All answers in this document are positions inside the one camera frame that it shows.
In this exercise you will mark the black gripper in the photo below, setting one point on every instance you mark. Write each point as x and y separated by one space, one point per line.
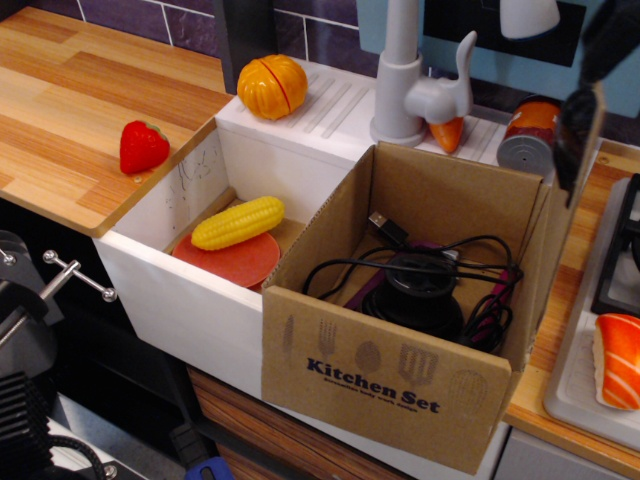
611 36

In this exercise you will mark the brown cardboard kitchen set box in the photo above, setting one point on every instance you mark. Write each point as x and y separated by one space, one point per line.
437 399

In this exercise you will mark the orange toy can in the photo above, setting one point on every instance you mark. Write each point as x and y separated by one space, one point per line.
528 142

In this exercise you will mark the white lamp shade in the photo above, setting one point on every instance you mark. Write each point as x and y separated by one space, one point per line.
525 19

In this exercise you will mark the black stove grate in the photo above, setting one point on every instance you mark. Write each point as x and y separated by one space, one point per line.
618 285

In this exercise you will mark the orange toy carrot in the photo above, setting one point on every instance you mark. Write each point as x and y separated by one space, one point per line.
448 135

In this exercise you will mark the grey toy faucet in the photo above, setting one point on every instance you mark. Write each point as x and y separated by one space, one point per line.
406 101

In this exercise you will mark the salmon sushi toy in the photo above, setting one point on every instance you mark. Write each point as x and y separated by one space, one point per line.
616 361

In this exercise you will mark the black round device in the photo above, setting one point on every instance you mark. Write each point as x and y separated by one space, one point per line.
416 292

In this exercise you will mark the grey stove tray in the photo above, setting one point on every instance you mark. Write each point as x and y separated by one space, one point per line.
571 392

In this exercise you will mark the orange toy pumpkin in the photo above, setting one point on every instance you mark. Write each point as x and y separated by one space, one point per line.
272 87

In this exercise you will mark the yellow toy corn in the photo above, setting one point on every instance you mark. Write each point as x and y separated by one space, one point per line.
238 223

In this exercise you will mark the red toy plate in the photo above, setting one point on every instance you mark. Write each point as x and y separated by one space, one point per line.
246 264

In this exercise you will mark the white toy sink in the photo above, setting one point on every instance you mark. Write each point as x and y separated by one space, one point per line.
210 323

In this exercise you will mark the red toy strawberry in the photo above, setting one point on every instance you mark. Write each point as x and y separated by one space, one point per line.
142 147

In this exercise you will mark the black metal clamp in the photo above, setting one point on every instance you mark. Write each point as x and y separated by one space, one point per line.
29 311

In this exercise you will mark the blue handle tool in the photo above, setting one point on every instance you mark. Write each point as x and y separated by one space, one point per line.
214 468

